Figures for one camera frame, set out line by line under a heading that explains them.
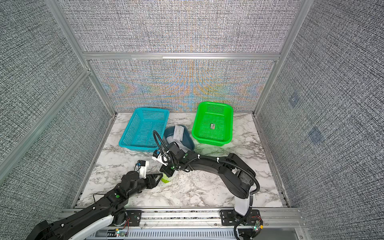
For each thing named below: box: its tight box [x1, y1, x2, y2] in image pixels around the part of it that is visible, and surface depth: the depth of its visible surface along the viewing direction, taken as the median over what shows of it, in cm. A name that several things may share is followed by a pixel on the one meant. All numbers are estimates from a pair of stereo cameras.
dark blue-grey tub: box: [164, 125, 196, 152], surface depth 103 cm
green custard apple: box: [161, 173, 171, 184], surface depth 81 cm
